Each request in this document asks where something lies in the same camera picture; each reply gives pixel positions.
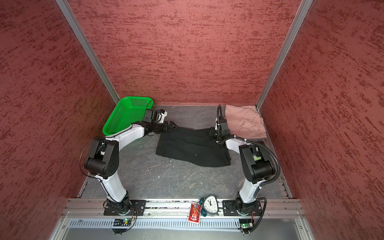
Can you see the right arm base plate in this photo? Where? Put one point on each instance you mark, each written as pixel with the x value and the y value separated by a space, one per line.
pixel 238 208

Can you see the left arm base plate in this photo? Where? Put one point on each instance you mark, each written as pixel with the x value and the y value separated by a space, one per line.
pixel 134 207

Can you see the right aluminium corner post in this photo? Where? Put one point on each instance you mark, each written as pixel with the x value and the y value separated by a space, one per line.
pixel 290 37

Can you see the pink shorts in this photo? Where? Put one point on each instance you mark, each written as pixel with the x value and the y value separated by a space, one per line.
pixel 245 122

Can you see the green plastic basket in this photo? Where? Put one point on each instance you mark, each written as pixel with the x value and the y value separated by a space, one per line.
pixel 128 111

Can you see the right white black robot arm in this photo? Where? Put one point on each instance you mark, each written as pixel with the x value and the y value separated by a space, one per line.
pixel 260 167

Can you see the small circuit board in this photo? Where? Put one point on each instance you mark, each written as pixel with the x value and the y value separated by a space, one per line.
pixel 246 224
pixel 121 223

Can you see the black shorts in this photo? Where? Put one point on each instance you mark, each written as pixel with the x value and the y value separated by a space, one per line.
pixel 193 146

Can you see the red card packet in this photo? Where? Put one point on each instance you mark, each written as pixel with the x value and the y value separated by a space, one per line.
pixel 194 213

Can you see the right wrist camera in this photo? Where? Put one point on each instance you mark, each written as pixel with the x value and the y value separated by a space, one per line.
pixel 222 128

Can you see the right small circuit board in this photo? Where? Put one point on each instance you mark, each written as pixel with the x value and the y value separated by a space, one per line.
pixel 246 224

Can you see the aluminium corner post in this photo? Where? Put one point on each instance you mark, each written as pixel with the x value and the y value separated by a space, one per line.
pixel 79 33
pixel 290 37

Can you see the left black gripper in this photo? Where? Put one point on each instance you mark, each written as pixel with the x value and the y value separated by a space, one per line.
pixel 165 129

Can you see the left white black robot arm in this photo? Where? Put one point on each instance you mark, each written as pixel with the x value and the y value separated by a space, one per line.
pixel 103 162

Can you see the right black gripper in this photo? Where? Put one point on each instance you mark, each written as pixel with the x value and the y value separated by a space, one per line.
pixel 211 133

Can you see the left small circuit board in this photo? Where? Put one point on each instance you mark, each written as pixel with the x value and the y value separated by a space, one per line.
pixel 121 223

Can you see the white teal alarm clock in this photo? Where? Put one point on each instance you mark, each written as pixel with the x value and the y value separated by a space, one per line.
pixel 209 206

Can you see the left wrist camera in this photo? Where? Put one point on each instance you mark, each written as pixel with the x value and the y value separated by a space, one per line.
pixel 154 116

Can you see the aluminium front rail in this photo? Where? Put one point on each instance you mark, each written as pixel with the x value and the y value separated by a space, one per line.
pixel 172 214

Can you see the left aluminium corner post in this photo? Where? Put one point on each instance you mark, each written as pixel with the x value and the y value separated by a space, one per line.
pixel 79 33

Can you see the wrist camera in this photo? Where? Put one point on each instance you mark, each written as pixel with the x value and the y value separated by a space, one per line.
pixel 222 128
pixel 154 116

